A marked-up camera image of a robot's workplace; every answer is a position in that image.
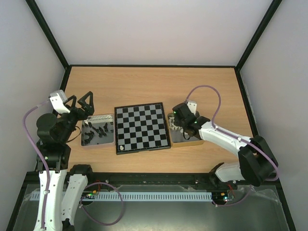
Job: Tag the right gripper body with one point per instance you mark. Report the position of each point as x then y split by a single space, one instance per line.
178 121

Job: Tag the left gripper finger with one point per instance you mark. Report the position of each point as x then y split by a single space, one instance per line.
86 103
70 103

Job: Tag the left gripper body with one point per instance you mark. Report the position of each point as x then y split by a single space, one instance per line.
81 115

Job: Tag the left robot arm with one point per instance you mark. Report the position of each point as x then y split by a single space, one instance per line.
57 207

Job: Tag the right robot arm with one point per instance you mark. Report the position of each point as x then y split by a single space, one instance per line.
256 162

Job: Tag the gold tin with white pieces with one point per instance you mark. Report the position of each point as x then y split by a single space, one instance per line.
178 137

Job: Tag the tin tray with black pieces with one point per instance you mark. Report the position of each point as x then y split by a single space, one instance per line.
98 130

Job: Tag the black silver chessboard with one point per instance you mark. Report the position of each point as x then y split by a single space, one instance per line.
141 127

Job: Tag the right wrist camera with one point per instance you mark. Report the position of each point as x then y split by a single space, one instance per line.
192 106

